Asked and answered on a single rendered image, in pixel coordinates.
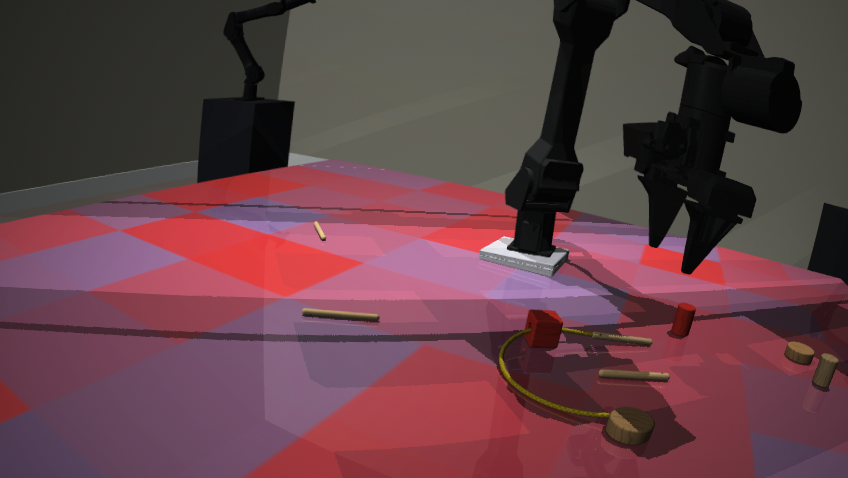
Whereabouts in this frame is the yellow string with wooden stick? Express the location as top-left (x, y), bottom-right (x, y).
top-left (499, 327), bottom-right (653, 418)

